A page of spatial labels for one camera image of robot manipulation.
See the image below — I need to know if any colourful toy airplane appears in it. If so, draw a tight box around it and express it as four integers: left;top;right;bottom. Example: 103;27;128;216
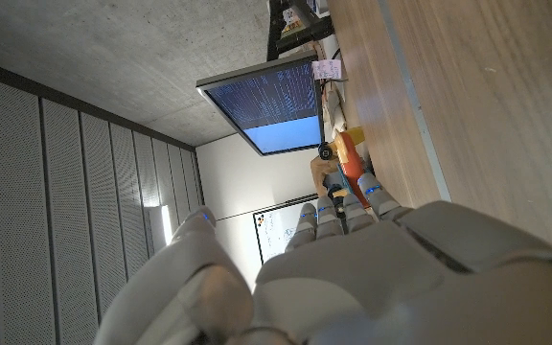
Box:
317;126;378;210

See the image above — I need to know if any long ceiling light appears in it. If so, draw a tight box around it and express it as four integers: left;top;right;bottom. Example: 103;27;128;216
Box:
144;204;174;248

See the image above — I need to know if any whiteboard with black frame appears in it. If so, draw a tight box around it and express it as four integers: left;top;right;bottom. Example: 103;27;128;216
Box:
252;194;320;265

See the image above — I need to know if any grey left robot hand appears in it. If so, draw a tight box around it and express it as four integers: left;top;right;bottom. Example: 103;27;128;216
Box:
93;172;552;345

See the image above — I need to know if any flat computer monitor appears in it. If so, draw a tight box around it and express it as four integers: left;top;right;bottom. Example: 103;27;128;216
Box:
195;51;326;157

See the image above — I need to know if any paper note on monitor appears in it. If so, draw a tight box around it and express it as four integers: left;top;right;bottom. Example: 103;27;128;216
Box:
311;58;343;81

